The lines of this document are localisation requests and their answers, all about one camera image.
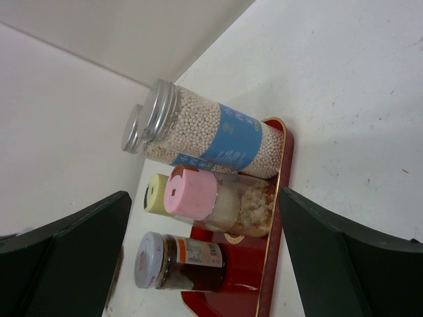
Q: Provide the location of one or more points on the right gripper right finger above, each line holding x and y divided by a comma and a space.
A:
343, 268

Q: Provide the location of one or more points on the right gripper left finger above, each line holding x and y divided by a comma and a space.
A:
65, 268

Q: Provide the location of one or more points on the sauce jar white lid front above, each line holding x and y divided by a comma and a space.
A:
169, 262

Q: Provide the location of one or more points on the yellow-green lid spice bottle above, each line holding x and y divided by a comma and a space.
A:
153, 201

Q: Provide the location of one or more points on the pink lid spice bottle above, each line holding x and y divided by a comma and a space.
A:
233, 203

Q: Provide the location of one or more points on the tall jar silver lid back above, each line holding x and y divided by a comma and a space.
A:
185, 122

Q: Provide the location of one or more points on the red rectangular serving tray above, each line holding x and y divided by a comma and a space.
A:
251, 272

